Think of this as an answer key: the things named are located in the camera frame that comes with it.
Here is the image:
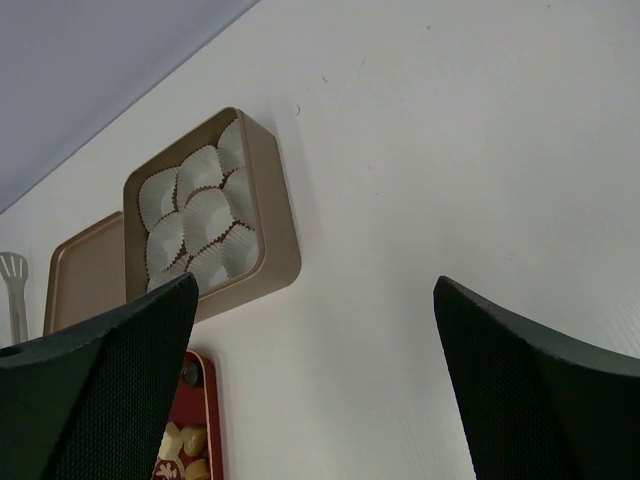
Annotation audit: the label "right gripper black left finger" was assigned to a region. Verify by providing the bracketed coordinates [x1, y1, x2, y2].
[1, 274, 199, 479]

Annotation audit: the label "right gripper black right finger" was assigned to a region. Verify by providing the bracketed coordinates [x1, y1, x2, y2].
[433, 276, 639, 479]

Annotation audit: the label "metal serving tongs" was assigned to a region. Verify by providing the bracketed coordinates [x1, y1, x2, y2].
[1, 252, 28, 344]

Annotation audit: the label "white ridged chocolate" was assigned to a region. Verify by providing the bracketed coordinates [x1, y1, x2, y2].
[158, 422, 183, 461]

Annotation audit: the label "dark round chocolate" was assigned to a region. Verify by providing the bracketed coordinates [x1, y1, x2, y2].
[181, 362, 203, 388]

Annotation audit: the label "cream heart chocolate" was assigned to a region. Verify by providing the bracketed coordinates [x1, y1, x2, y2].
[181, 424, 208, 457]

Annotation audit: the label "red rectangular tray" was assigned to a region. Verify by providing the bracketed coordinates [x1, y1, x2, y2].
[152, 350, 224, 479]

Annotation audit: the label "gold tin lid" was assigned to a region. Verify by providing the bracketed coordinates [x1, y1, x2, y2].
[43, 212, 125, 335]

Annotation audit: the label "gold square tin box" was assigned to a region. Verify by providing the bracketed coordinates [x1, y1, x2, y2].
[123, 107, 301, 317]

